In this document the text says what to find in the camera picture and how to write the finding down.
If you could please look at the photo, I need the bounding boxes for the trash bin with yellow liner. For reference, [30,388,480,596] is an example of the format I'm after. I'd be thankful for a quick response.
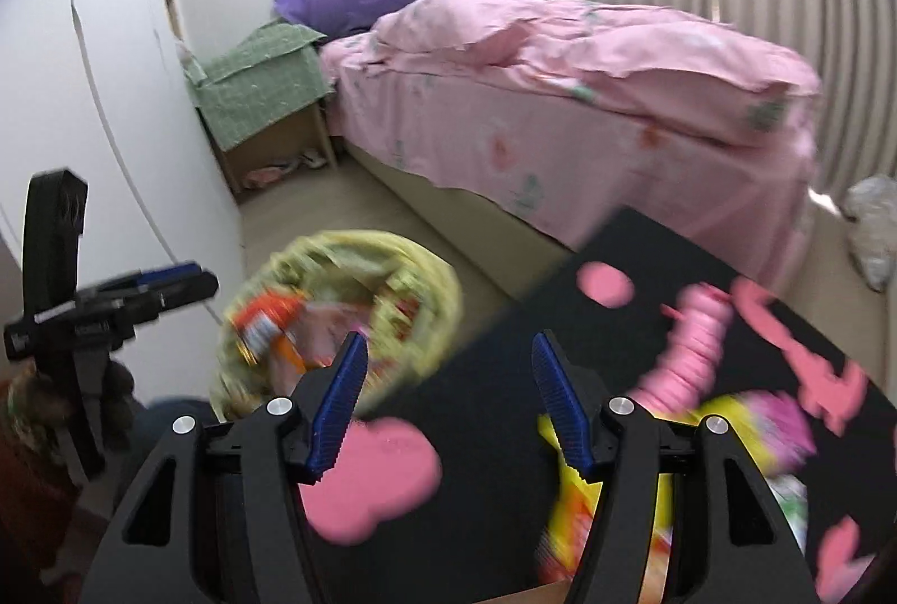
[210,231,464,423]

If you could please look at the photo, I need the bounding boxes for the bed with pink duvet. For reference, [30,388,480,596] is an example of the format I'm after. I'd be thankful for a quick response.
[318,33,817,258]

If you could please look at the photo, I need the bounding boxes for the pink caterpillar toy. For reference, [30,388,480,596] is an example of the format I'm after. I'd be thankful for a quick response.
[631,285,733,416]

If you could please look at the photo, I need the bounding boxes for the white plastic bag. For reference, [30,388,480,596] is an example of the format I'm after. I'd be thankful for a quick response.
[841,175,897,293]

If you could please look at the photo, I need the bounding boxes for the white shoes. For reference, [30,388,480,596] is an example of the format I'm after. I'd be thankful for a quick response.
[280,151,330,174]

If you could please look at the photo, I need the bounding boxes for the purple white snack packet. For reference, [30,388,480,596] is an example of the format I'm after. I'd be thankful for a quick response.
[729,394,814,479]

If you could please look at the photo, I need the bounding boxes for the orange snack bag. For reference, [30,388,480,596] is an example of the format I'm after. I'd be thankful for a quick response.
[231,288,309,370]

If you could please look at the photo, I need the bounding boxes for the pink floral duvet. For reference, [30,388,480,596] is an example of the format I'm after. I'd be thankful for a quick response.
[371,0,824,146]

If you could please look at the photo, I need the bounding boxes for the yellow snack packet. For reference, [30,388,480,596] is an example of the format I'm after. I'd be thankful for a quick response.
[536,394,702,584]

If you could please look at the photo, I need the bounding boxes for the green checked cloth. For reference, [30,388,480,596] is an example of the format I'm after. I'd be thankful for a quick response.
[183,21,330,151]

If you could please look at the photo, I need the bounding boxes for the brown fuzzy garment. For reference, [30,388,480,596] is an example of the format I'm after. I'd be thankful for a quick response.
[3,358,137,465]

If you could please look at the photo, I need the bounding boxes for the wooden nightstand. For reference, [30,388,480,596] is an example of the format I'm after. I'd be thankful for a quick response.
[203,99,339,199]

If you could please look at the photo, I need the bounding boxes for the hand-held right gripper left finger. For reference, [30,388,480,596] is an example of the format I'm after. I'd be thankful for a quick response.
[80,330,370,604]

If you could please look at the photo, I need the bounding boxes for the dark red cloth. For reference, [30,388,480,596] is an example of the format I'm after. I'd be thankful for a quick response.
[0,428,106,577]

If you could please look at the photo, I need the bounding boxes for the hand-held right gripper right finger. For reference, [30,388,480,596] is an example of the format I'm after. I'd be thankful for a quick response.
[530,330,821,604]

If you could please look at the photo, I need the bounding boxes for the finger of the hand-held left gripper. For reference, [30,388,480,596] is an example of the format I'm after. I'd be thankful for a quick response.
[104,271,220,322]
[93,260,202,298]

